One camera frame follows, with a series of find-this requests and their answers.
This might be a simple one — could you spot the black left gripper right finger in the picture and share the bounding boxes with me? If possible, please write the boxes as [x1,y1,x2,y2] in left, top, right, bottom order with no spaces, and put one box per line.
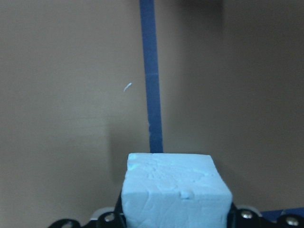
[226,203,304,228]

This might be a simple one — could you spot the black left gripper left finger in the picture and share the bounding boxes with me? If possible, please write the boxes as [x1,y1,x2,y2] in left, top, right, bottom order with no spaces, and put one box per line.
[48,192,126,228]

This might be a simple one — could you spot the light blue block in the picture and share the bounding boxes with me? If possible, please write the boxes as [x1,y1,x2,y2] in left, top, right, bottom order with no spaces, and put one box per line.
[121,153,233,228]

